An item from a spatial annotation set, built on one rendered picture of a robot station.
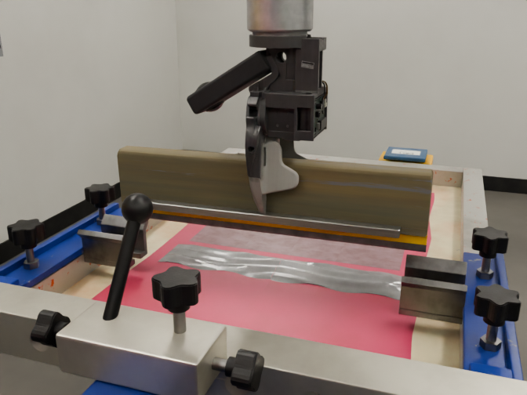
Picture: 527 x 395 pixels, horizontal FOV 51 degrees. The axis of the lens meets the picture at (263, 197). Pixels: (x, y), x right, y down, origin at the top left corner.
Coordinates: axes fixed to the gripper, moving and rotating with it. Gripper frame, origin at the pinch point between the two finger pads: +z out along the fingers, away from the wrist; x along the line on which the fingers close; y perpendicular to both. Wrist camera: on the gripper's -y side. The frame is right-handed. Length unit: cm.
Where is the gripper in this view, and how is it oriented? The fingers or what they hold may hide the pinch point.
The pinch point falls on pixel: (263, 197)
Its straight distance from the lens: 71.0
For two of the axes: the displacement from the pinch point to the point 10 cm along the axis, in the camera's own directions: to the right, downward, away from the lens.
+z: 0.0, 9.4, 3.3
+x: 3.2, -3.1, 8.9
